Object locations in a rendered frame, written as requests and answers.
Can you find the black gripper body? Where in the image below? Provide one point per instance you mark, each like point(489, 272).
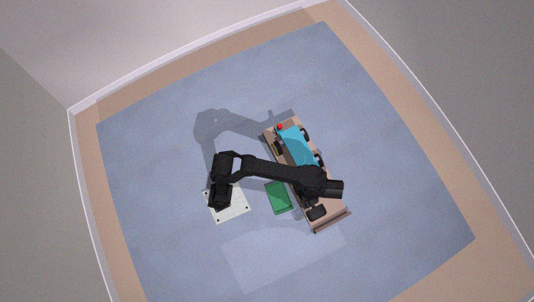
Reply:
point(316, 212)

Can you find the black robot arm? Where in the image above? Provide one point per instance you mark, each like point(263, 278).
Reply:
point(310, 180)

